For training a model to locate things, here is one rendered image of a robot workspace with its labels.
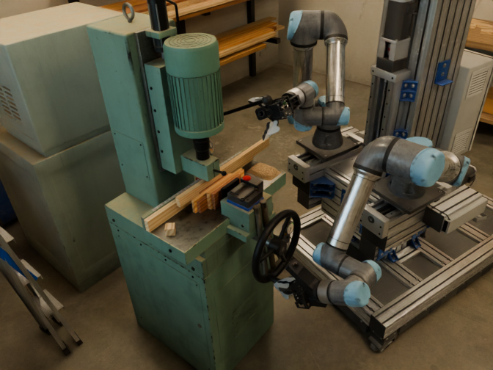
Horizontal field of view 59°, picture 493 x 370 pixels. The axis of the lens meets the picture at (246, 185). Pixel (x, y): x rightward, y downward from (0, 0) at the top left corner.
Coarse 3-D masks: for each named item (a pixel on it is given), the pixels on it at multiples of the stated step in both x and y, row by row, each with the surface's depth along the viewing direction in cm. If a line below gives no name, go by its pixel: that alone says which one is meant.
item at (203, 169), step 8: (192, 152) 166; (184, 160) 164; (192, 160) 161; (208, 160) 161; (216, 160) 161; (184, 168) 167; (192, 168) 164; (200, 168) 160; (208, 168) 159; (216, 168) 163; (200, 176) 163; (208, 176) 160
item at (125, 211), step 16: (112, 208) 183; (128, 208) 182; (144, 208) 182; (272, 208) 184; (128, 224) 179; (144, 240) 177; (240, 240) 171; (208, 256) 158; (224, 256) 166; (208, 272) 161
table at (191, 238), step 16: (256, 176) 181; (272, 192) 179; (208, 208) 164; (176, 224) 158; (192, 224) 157; (208, 224) 157; (224, 224) 159; (160, 240) 152; (176, 240) 150; (192, 240) 150; (208, 240) 154; (176, 256) 150; (192, 256) 149
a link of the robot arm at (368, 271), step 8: (344, 264) 140; (352, 264) 139; (360, 264) 139; (368, 264) 139; (376, 264) 140; (344, 272) 140; (352, 272) 137; (360, 272) 136; (368, 272) 136; (376, 272) 138; (368, 280) 134; (376, 280) 137
